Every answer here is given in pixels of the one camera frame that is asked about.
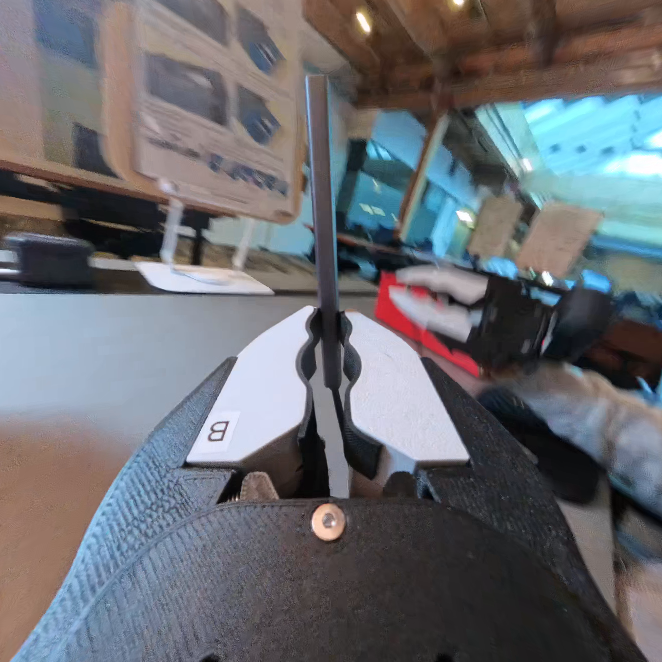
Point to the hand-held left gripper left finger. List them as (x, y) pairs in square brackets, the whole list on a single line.
[(258, 398)]

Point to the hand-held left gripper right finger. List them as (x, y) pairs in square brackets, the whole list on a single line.
[(403, 403)]

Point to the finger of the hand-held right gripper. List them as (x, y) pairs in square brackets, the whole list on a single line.
[(434, 315), (445, 283)]

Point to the red plastic bin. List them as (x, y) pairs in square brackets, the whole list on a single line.
[(393, 310)]

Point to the slim grey usb hub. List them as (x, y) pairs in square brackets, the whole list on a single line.
[(323, 207)]

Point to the person's right forearm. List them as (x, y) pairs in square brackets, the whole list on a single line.
[(610, 429)]

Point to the whiteboard on stand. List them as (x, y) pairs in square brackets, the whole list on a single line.
[(558, 238), (494, 227)]

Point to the black box device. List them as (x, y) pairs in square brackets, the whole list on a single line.
[(51, 258)]

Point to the instruction sign board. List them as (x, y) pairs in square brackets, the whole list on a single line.
[(207, 129)]

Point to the wooden table black legs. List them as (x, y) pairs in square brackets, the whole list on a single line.
[(51, 173)]

